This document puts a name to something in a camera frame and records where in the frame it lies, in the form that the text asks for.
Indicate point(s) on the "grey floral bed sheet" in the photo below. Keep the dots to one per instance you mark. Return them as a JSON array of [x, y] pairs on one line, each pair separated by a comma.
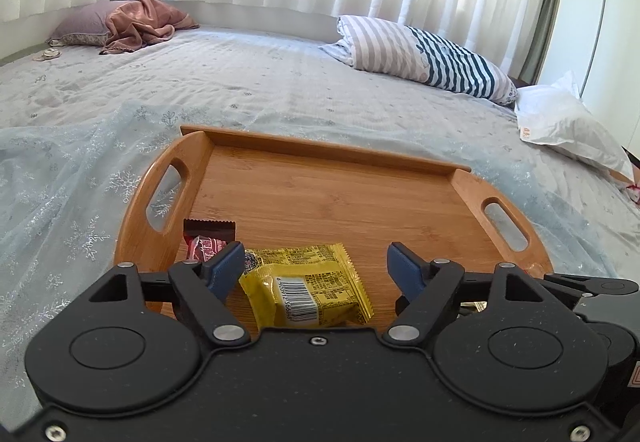
[[250, 71]]

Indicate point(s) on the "purple pillow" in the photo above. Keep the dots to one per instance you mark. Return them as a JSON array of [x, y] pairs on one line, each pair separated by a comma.
[[80, 24]]

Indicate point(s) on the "small red item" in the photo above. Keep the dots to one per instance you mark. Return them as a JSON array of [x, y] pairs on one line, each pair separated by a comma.
[[633, 194]]

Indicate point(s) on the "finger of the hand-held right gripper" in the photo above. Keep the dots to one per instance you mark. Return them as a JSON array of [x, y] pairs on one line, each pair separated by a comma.
[[600, 286]]

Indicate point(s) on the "white wardrobe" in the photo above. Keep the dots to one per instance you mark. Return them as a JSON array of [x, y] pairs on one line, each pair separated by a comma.
[[620, 21]]

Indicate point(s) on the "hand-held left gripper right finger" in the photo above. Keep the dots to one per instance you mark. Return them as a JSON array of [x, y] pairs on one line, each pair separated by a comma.
[[405, 267]]

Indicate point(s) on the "snowflake pale blue blanket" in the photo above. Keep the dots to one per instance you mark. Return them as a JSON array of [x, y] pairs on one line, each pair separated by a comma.
[[65, 202]]

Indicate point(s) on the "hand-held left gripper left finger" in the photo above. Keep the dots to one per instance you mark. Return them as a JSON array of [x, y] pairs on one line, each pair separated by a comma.
[[225, 267]]

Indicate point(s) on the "white pillow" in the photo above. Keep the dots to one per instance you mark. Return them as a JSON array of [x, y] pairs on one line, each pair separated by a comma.
[[570, 126]]

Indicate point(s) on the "gold foil snack packet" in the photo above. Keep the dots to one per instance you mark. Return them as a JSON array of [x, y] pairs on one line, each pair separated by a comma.
[[474, 306]]

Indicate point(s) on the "small round object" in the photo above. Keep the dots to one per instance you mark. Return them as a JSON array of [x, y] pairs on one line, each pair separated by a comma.
[[47, 54]]

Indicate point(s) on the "pink crumpled cloth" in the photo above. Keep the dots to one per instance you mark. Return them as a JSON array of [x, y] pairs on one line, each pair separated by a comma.
[[142, 24]]

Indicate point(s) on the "striped pillow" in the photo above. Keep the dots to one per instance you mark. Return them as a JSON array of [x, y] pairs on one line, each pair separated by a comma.
[[415, 56]]

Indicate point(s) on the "dark red chocolate bar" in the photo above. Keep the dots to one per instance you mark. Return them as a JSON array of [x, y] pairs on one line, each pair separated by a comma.
[[205, 247]]

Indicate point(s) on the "wooden tray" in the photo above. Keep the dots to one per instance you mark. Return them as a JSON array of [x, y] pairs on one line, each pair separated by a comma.
[[325, 192]]

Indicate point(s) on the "yellow snack packet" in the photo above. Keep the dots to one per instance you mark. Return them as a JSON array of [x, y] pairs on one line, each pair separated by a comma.
[[300, 282]]

